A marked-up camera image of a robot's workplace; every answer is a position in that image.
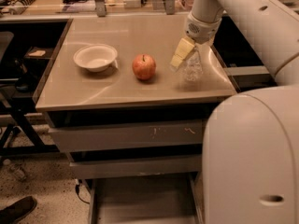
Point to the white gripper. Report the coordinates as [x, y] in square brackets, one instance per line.
[202, 31]

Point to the clear plastic water bottle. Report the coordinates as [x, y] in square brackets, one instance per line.
[192, 69]

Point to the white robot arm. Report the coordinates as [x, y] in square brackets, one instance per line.
[251, 140]

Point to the top grey drawer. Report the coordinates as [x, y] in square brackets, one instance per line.
[130, 135]

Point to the grey drawer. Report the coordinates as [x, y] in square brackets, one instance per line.
[137, 167]
[130, 135]

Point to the grey drawer cabinet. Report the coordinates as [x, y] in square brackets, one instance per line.
[73, 96]

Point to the open bottom drawer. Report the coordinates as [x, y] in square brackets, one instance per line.
[152, 199]

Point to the middle grey drawer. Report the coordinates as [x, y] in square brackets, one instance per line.
[137, 167]

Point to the plastic bottle on floor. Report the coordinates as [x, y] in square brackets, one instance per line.
[15, 170]

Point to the red apple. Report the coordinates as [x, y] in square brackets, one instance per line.
[144, 66]

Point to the white paper bowl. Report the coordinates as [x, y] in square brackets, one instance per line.
[95, 58]

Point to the black desk frame left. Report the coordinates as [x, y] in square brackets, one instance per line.
[20, 122]

